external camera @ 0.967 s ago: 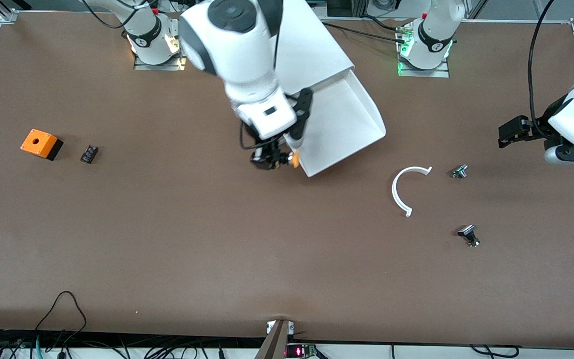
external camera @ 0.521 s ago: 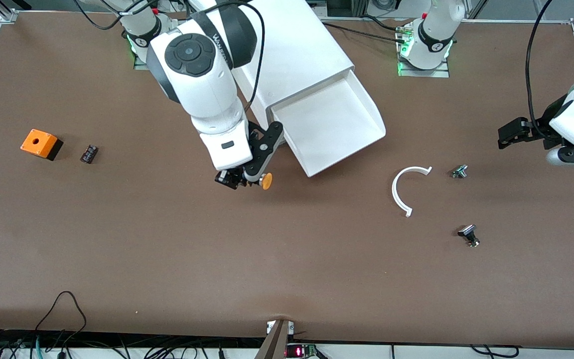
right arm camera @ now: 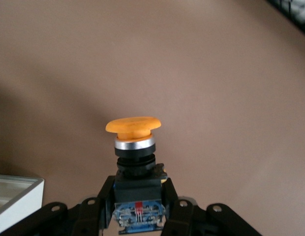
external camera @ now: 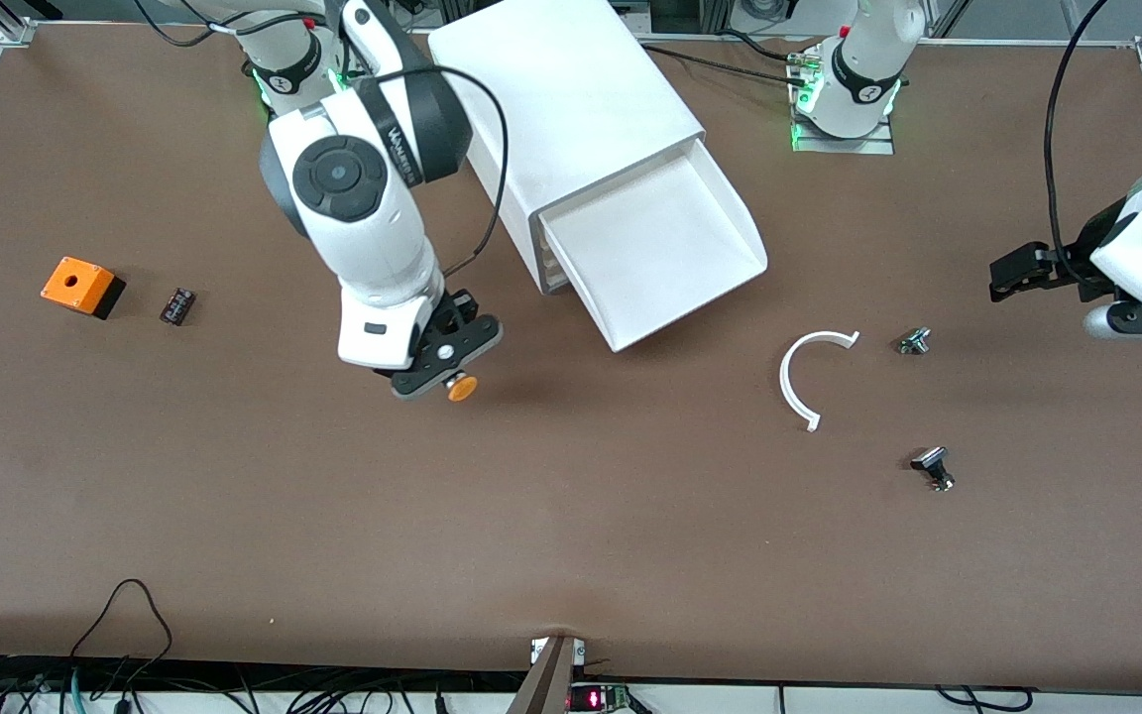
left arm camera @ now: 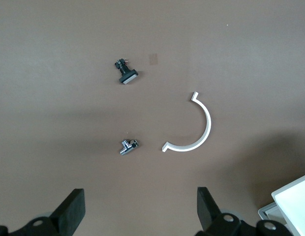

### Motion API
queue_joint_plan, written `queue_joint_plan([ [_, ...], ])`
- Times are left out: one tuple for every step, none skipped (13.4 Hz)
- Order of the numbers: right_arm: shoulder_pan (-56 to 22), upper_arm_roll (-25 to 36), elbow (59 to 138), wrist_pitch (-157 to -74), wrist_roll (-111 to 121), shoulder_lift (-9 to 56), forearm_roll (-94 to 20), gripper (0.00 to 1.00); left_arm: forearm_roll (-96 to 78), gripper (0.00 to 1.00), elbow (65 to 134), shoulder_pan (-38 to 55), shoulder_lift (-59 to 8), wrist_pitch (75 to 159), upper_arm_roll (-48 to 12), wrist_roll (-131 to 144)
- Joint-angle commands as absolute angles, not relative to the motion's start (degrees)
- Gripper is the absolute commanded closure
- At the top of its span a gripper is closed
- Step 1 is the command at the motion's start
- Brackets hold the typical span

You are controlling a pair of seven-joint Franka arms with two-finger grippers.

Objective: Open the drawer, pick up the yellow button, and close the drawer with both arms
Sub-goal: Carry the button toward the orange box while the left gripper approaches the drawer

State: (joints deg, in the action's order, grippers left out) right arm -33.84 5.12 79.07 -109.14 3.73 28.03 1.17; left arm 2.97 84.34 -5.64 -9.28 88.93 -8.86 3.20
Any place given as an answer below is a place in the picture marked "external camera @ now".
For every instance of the orange push button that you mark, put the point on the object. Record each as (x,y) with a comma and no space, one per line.
(462,388)

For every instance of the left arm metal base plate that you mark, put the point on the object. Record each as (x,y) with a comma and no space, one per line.
(849,147)

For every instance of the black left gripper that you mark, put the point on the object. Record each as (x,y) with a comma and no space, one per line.
(1092,252)

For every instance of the red digit display device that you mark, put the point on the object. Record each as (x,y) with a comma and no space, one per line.
(599,698)

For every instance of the small black connector block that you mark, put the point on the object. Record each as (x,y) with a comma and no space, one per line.
(177,306)

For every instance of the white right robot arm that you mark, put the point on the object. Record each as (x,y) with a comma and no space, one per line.
(363,238)

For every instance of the black metal switch component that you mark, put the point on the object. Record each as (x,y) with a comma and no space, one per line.
(931,461)

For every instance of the brown mounting beam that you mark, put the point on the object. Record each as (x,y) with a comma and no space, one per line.
(543,684)

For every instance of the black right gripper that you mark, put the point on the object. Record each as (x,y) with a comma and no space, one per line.
(446,319)

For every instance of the orange black button enclosure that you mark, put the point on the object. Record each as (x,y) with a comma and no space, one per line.
(75,283)

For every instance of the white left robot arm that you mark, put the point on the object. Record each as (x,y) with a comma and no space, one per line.
(858,69)

